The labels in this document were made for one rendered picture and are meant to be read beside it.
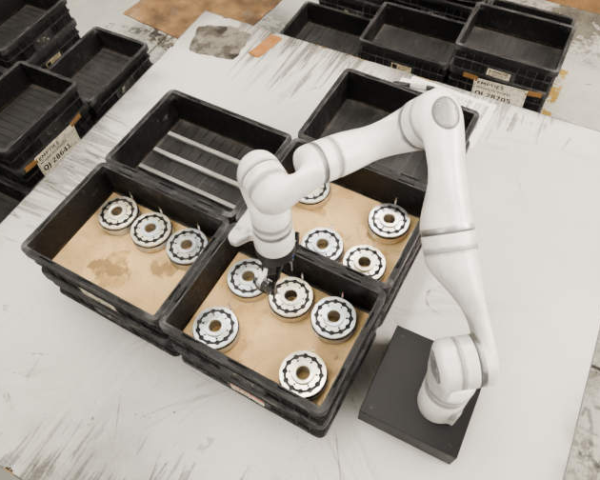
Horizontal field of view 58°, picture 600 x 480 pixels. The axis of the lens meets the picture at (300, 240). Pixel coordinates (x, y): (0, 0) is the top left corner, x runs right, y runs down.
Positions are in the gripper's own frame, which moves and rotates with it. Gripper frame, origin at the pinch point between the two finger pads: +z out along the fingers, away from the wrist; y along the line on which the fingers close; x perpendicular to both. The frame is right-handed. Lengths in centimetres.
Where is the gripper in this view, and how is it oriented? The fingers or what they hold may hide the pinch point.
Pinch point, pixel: (279, 277)
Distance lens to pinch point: 109.7
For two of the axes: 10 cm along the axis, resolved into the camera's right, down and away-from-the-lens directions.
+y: 4.9, -7.5, 4.5
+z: 0.3, 5.3, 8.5
